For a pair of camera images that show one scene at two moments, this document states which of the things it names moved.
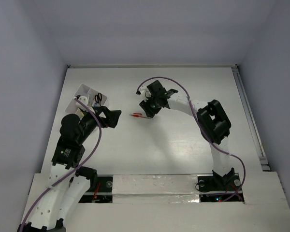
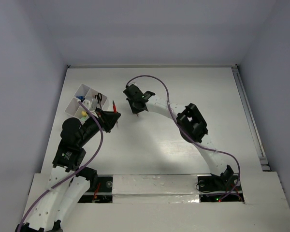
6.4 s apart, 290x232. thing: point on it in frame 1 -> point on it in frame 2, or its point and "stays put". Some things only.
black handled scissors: (98, 98) stays put
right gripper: (144, 104) -> (135, 110)
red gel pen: (138, 116) -> (114, 108)
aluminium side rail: (251, 119) stays put
